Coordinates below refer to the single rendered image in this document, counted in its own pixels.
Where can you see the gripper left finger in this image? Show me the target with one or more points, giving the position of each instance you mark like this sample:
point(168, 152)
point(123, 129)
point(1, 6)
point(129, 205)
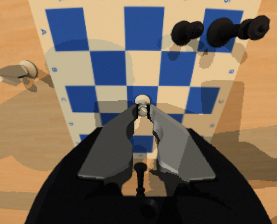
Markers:
point(105, 155)

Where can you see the blue and cream chessboard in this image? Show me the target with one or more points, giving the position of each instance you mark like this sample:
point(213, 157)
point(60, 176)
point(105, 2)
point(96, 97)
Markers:
point(102, 54)

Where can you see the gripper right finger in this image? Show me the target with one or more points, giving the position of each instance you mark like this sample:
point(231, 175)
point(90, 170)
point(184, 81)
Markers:
point(185, 157)

